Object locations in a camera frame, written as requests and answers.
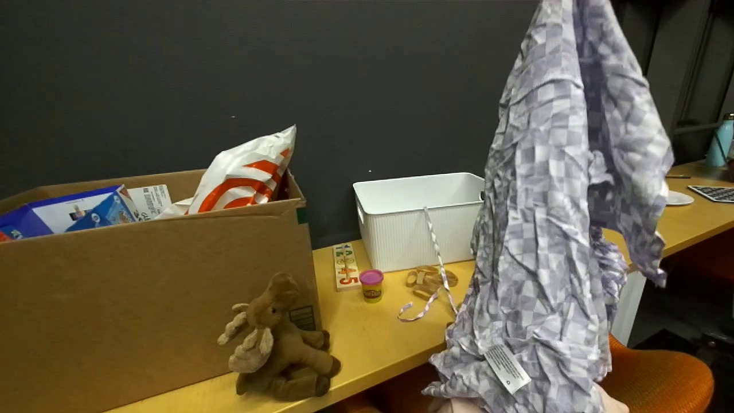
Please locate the white orange plastic bag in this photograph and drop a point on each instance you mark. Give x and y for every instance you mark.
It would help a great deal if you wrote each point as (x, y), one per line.
(240, 179)

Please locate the large orange shell chair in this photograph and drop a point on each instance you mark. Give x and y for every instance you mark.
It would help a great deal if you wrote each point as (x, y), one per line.
(656, 379)

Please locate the white plastic storage bin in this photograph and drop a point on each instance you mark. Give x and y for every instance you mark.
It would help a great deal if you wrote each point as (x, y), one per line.
(398, 229)

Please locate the computer keyboard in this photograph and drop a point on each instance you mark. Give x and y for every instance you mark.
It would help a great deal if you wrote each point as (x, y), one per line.
(714, 194)

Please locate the pile of tan rubber bands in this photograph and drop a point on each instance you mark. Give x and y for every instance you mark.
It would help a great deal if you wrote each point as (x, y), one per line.
(424, 280)

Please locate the white table leg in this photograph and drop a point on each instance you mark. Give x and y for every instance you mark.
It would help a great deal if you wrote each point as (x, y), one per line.
(628, 305)

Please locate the white computer mouse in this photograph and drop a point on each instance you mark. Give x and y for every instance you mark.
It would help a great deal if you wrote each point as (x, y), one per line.
(677, 198)

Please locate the small pink-lid dough tub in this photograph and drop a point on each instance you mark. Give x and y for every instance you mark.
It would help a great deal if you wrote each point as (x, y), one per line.
(372, 285)

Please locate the white printed paper pack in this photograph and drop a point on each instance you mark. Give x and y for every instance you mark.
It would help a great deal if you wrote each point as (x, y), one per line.
(151, 200)

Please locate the teal water bottle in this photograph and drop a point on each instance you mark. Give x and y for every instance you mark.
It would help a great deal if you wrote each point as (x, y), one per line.
(721, 141)

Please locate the wooden number card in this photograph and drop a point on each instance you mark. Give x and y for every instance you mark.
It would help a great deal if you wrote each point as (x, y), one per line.
(344, 267)

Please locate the brown cardboard box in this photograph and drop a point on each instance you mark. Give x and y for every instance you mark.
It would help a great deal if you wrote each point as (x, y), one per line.
(115, 305)

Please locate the brown moose plush toy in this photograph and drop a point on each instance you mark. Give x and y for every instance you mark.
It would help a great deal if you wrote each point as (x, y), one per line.
(278, 346)

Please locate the blue printed carton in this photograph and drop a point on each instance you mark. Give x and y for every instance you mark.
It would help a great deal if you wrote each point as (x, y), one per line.
(70, 213)

